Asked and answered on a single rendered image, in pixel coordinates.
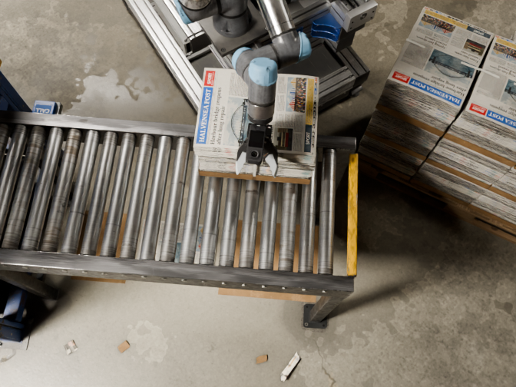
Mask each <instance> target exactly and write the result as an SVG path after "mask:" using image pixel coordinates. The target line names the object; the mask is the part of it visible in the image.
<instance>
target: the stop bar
mask: <svg viewBox="0 0 516 387"><path fill-rule="evenodd" d="M358 172H359V170H358V154H357V153H350V154H349V198H348V239H347V277H352V278H356V277H357V257H358V255H357V216H358Z"/></svg>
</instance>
